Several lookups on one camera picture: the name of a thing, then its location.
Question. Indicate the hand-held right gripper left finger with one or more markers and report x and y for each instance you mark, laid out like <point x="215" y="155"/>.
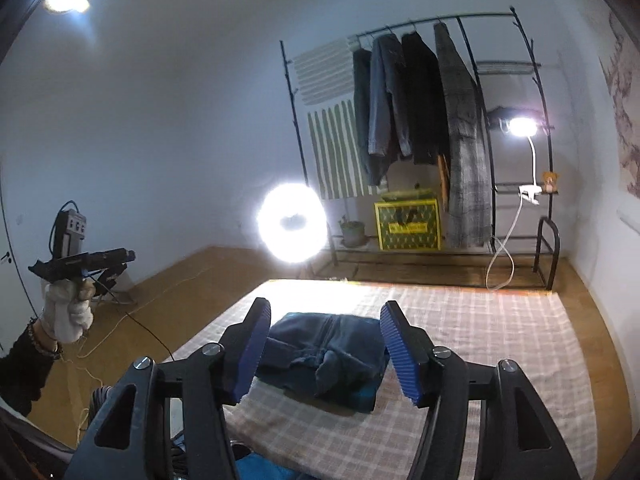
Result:
<point x="250" y="355"/>

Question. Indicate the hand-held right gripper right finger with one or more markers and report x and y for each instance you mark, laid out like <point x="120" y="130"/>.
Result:
<point x="400" y="355"/>

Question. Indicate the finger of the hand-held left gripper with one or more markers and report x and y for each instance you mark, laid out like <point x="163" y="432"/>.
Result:
<point x="126" y="255"/>

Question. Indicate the teal plaid fleece shirt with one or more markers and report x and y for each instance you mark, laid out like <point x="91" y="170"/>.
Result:
<point x="325" y="350"/>

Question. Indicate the person's left forearm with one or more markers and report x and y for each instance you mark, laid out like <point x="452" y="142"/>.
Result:
<point x="20" y="375"/>

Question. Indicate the black metal clothes rack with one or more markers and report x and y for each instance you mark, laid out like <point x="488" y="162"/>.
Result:
<point x="505" y="67"/>

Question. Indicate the person's left hand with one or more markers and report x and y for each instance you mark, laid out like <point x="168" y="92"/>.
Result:
<point x="62" y="315"/>

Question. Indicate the beige checked bed blanket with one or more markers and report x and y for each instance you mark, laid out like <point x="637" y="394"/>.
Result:
<point x="500" y="335"/>

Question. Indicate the yellow green patterned box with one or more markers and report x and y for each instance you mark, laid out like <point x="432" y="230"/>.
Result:
<point x="407" y="227"/>

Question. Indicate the dark plant pot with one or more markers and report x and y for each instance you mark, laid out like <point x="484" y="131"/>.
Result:
<point x="352" y="234"/>

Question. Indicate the orange patterned scarf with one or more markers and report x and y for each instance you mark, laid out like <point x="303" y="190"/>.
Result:
<point x="443" y="180"/>

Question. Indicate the grey plaid hanging coat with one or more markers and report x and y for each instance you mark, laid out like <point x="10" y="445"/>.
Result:
<point x="465" y="160"/>

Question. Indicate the small brown teddy bear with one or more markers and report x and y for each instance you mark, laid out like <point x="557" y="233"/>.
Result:
<point x="550" y="182"/>

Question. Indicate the dark teal hanging jacket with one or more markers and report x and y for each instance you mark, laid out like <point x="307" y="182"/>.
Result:
<point x="362" y="110"/>

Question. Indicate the black hanging jacket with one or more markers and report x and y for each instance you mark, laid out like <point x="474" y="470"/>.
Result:
<point x="425" y="100"/>

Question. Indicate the green striped wall hanging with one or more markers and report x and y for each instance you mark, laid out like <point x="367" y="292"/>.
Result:
<point x="335" y="160"/>

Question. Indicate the landscape wall mural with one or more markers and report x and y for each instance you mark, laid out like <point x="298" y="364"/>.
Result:
<point x="627" y="110"/>

